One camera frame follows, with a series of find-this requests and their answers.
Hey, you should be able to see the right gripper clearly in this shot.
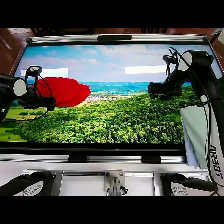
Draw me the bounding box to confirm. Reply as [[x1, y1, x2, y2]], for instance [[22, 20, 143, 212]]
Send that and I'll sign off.
[[147, 78, 183, 100]]

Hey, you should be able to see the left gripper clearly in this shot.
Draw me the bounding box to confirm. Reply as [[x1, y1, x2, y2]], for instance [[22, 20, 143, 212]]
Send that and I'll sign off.
[[27, 87, 57, 112]]

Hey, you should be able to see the red garment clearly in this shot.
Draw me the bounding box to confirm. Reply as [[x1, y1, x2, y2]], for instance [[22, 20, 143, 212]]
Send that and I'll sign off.
[[34, 77, 92, 109]]

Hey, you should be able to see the pale green garment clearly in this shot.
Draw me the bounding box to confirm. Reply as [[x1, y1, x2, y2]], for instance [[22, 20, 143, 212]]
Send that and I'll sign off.
[[180, 105, 210, 170]]

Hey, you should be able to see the black cable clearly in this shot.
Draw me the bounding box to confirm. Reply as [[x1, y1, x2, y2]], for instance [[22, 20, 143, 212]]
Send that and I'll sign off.
[[39, 75, 56, 102]]

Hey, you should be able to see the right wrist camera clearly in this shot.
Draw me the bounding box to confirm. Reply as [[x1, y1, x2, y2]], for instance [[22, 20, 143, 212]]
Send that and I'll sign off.
[[162, 53, 180, 80]]

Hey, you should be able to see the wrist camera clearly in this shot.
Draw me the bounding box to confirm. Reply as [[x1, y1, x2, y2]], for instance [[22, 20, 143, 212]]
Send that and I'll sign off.
[[25, 65, 44, 89], [162, 53, 180, 80]]

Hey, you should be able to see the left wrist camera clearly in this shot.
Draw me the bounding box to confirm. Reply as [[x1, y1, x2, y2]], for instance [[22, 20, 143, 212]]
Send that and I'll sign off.
[[25, 65, 44, 89]]

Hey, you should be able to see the silver frame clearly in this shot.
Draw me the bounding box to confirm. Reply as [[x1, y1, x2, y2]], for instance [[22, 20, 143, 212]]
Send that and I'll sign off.
[[0, 33, 224, 197]]

